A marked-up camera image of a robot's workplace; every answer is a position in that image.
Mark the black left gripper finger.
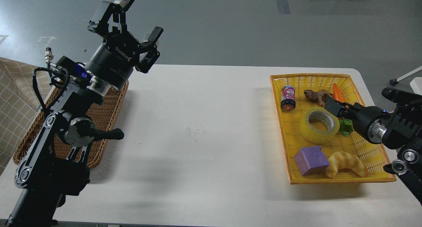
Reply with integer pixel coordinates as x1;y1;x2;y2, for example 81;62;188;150
135;26;164;74
87;0;135;39

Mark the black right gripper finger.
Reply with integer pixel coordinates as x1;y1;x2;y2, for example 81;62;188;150
324;97;347;118

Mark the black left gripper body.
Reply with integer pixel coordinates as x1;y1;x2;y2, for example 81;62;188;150
85;32;140;90

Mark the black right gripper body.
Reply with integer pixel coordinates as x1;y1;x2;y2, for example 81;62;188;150
344;103;391;144

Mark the yellow tape roll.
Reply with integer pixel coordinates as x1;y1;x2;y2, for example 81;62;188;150
298;106;340;145

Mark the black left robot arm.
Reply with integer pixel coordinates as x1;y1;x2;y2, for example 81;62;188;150
5;0;163;227

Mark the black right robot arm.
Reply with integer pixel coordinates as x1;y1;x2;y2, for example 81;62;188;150
324;88;422;202

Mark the orange toy carrot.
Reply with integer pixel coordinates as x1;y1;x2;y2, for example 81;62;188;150
332;83;354;137

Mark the brown toy lion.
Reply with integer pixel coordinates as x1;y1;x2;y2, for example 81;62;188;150
303;89;333;107

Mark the yellow plastic basket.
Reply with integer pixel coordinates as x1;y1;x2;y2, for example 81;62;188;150
270;73;396;184

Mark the white chair leg caster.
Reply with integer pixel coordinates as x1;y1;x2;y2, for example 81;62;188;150
389;66;422;86

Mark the toy croissant bread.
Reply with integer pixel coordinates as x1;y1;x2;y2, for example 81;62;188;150
325;151;368;179

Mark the small drink can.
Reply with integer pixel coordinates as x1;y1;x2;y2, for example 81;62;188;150
280;85;296;111

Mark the brown wicker basket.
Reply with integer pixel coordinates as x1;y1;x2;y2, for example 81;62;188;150
13;79;129;170

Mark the purple foam cube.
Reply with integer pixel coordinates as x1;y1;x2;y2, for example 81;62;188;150
294;145;330;176

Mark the beige checkered cloth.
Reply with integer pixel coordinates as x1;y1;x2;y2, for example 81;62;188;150
0;58;40;173

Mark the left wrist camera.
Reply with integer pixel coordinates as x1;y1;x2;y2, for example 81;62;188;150
55;56;91;87

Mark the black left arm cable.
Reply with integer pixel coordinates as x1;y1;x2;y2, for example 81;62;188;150
32;47;88;112

